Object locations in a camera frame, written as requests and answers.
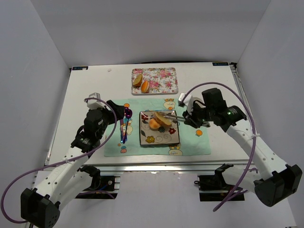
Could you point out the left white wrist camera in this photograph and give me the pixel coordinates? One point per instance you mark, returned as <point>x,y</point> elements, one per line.
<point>93,101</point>

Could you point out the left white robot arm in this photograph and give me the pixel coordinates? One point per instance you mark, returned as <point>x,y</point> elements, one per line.
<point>41,205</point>

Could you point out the round orange bun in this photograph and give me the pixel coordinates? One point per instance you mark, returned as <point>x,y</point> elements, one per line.
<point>153,124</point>

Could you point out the brown bread slice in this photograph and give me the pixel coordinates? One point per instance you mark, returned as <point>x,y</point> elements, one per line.
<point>161,119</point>

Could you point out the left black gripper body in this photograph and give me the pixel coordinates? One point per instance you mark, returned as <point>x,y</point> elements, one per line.
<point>116,110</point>

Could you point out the orange sandwich bun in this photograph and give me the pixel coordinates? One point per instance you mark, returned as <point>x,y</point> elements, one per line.
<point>145,87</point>

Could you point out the right blue table label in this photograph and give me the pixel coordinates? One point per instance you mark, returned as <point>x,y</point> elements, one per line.
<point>220,64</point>

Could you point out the left blue table label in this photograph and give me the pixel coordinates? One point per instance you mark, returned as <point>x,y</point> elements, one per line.
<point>75,68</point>

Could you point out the half brown bread roll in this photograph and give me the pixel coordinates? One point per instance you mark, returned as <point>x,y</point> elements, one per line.
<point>138,80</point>

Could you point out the blue table label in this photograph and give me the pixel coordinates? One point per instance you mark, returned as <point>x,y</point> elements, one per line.
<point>75,68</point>
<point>220,64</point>

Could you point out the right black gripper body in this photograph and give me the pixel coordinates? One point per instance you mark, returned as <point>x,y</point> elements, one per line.
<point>190,117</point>

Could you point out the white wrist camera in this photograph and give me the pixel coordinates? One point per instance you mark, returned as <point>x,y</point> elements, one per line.
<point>187,102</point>
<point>93,101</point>

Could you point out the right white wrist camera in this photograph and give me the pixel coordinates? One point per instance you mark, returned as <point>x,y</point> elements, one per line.
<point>187,102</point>

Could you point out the iridescent purple spoon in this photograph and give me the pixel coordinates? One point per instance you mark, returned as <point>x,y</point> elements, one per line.
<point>128,114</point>

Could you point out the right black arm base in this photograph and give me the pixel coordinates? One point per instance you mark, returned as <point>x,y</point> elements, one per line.
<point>215,182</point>

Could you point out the square floral ceramic plate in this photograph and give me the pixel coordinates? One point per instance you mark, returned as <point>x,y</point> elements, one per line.
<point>164,135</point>

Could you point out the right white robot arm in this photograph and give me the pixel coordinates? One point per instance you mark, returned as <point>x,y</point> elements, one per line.
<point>274,179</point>

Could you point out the floral rectangular tray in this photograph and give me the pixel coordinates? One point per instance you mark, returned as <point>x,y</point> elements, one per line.
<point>162,80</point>

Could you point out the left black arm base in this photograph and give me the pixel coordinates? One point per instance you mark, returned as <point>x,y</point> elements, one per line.
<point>104,184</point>

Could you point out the metal serving tongs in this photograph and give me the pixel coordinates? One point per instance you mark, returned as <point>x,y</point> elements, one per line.
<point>175,117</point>

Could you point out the light green cartoon placemat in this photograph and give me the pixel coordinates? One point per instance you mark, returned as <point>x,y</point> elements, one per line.
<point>192,141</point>

